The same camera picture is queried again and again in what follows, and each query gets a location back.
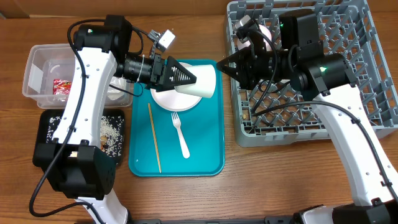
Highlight white plastic fork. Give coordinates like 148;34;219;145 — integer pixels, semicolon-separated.
171;112;190;159

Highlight black tray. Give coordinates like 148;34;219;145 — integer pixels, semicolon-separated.
35;109;125;165

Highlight teal plastic tray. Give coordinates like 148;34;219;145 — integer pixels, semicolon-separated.
128;72;225;177

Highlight grey dishwasher rack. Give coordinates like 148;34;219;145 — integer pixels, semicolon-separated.
225;0;397;147

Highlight large white plate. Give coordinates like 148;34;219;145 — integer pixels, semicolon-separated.
150;62;203;112

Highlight clear plastic bin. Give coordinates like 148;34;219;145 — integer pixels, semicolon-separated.
22;44;116;109

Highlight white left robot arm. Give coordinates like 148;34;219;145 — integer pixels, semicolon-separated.
32;15;197;223

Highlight spilled rice and nuts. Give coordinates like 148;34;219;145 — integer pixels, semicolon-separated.
46;115;124;156

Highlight wooden chopstick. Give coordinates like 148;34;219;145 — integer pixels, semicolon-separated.
147;103;162;174

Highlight red snack wrapper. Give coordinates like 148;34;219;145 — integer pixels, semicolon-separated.
53;79;72;95

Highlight frosted white cup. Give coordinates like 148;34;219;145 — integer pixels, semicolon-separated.
175;65;216;98

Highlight white napkin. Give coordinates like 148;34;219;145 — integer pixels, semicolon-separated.
107;77;127;101

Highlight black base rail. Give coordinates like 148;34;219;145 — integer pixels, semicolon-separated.
127;216;295;224

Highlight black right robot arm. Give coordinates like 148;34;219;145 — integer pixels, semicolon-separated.
216;9;397;223

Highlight bowl with rice and nuts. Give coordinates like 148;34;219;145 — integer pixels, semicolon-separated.
236;25;272;51

